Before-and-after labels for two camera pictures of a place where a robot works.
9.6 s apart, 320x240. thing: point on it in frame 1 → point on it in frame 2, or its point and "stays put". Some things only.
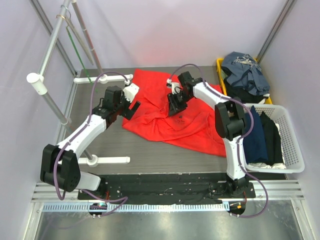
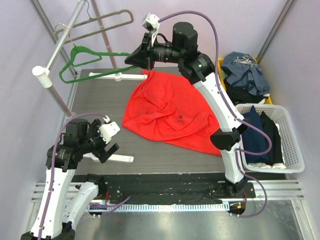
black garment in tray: x=241 y=93 stays put
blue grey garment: x=245 y=73 stays put
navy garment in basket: x=254 y=145 stays put
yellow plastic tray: x=219 y=63 stays put
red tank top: x=194 y=127 stays put
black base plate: x=164 y=188 stays put
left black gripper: x=128 y=113 → x=102 y=154
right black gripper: x=176 y=100 → x=146 y=51
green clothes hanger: x=80 y=59 → x=75 y=48
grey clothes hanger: x=79 y=36 → x=66 y=28
